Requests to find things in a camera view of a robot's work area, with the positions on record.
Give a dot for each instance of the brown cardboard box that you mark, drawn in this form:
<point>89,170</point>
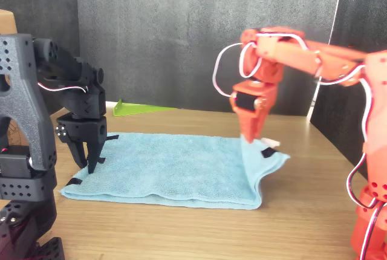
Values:
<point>6,22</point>

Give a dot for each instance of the light blue towel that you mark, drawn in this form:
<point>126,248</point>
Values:
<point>169,166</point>

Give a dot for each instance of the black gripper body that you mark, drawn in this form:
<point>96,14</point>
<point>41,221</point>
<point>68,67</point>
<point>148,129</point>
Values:
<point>87,130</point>

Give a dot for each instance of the dark foam side panel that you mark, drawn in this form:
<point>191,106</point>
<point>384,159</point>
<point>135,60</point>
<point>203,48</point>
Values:
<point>359,9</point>
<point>42,6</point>

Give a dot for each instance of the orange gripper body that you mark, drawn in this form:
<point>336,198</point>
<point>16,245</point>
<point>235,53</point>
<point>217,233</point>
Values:
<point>266,96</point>

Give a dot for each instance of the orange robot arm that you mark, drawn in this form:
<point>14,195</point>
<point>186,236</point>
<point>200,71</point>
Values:
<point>302,54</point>

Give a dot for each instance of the grey foam backdrop panel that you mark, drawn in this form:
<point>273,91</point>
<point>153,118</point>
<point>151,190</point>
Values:
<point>181,30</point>

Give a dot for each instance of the green plastic bracket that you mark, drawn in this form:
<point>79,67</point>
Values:
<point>136,109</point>

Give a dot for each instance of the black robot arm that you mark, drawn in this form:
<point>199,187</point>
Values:
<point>21,96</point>

